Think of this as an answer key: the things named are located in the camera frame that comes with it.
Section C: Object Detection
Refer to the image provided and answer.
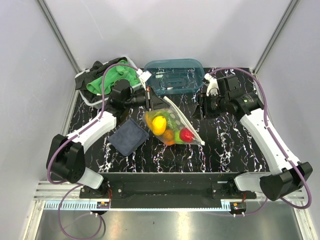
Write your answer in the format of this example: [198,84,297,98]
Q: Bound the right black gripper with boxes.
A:
[190,92,229,120]

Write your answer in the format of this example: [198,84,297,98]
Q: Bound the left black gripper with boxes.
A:
[124,85,170,112]

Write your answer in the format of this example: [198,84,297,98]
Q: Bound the yellow fake mango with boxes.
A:
[152,115,167,136]

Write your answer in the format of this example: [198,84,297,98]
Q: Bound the polka dot zip top bag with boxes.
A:
[142,96,205,146]

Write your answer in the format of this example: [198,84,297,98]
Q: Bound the red fake apple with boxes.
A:
[179,127,195,143]

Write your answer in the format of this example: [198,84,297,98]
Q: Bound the green fake wrinkled fruit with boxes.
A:
[174,130,184,144]

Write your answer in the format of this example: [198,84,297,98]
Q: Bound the green fake grape bunch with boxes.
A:
[159,110,181,129]

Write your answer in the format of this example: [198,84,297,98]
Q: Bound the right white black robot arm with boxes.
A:
[193,73,313,201]

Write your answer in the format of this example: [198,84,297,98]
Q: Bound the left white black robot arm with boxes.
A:
[46,79,169,198]

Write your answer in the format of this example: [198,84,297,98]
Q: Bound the orange fake orange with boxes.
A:
[162,129,175,146]

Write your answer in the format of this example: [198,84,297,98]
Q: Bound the teal plastic container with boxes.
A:
[144,58,205,96]

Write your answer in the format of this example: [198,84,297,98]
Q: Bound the green towel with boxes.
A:
[86,65,140,95]

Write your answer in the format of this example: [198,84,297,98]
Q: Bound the dark blue folded cloth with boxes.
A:
[107,118,149,157]

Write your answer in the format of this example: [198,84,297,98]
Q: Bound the white plastic basket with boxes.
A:
[74,56,141,109]

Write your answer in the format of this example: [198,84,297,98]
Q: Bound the black cloth in basket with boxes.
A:
[74,56,128,104]

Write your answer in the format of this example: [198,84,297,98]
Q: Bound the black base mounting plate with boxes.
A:
[79,171,258,210]

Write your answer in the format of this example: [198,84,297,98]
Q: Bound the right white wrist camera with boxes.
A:
[204,73,219,97]

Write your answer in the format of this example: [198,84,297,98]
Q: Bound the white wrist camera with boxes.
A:
[204,73,219,97]
[136,68,152,90]

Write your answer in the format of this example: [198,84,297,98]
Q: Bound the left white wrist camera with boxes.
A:
[136,68,152,90]

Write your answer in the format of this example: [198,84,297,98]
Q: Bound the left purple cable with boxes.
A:
[46,63,142,238]

